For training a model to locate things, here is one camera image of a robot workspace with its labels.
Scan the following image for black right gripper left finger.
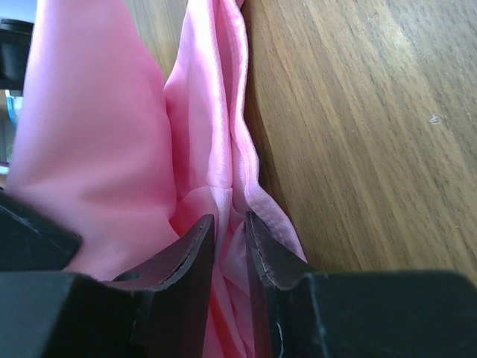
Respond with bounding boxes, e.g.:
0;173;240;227
1;215;215;357

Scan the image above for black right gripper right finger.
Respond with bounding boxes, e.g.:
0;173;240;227
245;212;476;357

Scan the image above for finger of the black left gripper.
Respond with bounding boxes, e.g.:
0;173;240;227
1;191;81;271

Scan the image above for light pink t-shirt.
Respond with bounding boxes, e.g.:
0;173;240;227
7;1;303;357

